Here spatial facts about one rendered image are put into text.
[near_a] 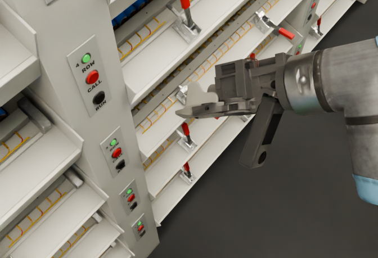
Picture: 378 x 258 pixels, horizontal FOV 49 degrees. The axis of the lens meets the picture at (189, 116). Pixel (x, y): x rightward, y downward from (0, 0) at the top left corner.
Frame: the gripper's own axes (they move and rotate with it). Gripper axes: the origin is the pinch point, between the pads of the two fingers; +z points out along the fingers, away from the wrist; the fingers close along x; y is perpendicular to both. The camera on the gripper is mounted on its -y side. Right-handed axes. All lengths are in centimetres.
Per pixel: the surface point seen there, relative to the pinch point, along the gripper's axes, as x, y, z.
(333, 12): -93, 40, 0
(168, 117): -3.8, 0.8, 8.0
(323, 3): -66, 35, -5
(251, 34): -23.7, 19.0, -1.5
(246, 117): -52, 3, 17
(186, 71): -7.0, 9.8, 5.0
